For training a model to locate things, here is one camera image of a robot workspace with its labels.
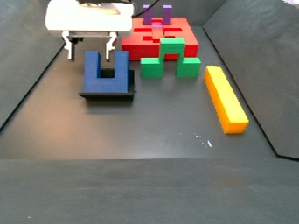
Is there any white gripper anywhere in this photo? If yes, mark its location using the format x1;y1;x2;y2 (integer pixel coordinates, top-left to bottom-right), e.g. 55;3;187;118
46;0;135;61

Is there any blue U-shaped block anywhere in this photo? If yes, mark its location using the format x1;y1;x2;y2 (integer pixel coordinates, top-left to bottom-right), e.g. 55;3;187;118
85;51;129;93

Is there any red fixture base block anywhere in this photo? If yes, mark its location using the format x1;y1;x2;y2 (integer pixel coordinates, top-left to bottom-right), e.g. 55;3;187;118
122;17;201;61

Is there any black regrasp stand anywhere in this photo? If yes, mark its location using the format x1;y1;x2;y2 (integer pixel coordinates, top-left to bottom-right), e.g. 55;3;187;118
79;70;137;101

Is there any purple U-shaped block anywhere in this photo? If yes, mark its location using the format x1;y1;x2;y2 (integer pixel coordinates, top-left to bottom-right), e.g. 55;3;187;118
143;4;174;28

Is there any green arch block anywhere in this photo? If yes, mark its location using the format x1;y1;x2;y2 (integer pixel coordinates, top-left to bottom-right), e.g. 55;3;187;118
141;38;202;78

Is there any yellow long bar block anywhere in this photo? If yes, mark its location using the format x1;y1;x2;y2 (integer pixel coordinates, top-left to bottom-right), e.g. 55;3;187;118
203;66;249;134

